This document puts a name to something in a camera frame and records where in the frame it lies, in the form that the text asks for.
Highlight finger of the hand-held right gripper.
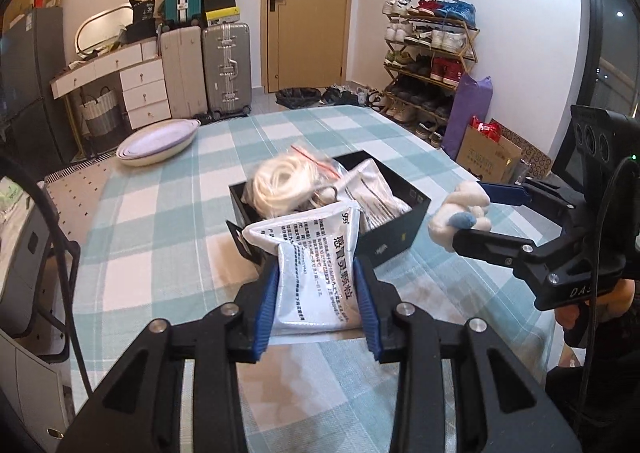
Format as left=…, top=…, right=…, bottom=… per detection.
left=450, top=227, right=567, bottom=285
left=477, top=178, right=582, bottom=223

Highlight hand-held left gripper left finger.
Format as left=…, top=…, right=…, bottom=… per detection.
left=55, top=262, right=281, bottom=453

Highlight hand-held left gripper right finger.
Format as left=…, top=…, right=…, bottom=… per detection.
left=351, top=257, right=583, bottom=453

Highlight white plush toy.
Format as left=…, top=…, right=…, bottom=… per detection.
left=427, top=180, right=492, bottom=252

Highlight silver foil packet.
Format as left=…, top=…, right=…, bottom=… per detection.
left=241, top=200, right=368, bottom=334

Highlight black cardboard box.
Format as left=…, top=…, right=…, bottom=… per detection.
left=226, top=149, right=432, bottom=270

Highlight bagged white braided rope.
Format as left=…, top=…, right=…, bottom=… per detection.
left=340, top=158, right=414, bottom=234

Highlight bagged cream rope coil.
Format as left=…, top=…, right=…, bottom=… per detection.
left=252, top=144, right=347, bottom=221

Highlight person's right hand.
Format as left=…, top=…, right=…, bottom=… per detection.
left=554, top=277, right=640, bottom=330

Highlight brown cardboard box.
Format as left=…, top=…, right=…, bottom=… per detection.
left=457, top=126, right=524, bottom=185

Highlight patterned brown box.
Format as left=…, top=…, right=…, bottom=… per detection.
left=487, top=119, right=554, bottom=175

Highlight red packets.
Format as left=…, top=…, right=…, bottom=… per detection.
left=469, top=116, right=502, bottom=145

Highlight purple bag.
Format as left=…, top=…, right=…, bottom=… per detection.
left=442, top=74, right=495, bottom=162

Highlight wooden shoe rack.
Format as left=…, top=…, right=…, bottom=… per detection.
left=382, top=0, right=481, bottom=145

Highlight teal checked tablecloth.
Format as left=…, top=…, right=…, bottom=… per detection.
left=42, top=104, right=566, bottom=453

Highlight rows of shoes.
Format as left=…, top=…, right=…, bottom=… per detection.
left=382, top=0, right=478, bottom=141

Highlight person's dark clothing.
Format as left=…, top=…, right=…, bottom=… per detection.
left=544, top=313, right=640, bottom=453

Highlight glass door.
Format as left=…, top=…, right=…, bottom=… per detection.
left=575, top=0, right=640, bottom=115

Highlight stack of white plates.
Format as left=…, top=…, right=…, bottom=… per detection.
left=116, top=118, right=201, bottom=168

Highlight black mesh bag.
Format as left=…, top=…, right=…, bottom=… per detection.
left=275, top=87, right=322, bottom=110

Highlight grey chair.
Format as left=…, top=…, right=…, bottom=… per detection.
left=0, top=177, right=82, bottom=365

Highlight silver suitcase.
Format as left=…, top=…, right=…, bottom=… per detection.
left=201, top=23, right=253, bottom=122

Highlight beige suitcase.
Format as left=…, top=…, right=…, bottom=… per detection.
left=160, top=26, right=209, bottom=120

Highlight white drawer cabinet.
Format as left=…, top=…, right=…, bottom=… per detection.
left=50, top=40, right=174, bottom=130

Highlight woven laundry basket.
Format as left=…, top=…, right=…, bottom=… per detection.
left=80, top=87, right=127, bottom=137

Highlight wooden door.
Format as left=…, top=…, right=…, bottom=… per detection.
left=260, top=0, right=362, bottom=95

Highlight oval mirror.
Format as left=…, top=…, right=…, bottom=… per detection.
left=75, top=4, right=137, bottom=57

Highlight dark grey cabinet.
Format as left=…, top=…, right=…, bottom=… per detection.
left=0, top=7, right=77, bottom=170

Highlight black braided cable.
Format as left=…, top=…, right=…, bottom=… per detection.
left=574, top=156, right=640, bottom=440

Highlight thin black cable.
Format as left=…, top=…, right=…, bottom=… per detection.
left=0, top=156, right=94, bottom=395

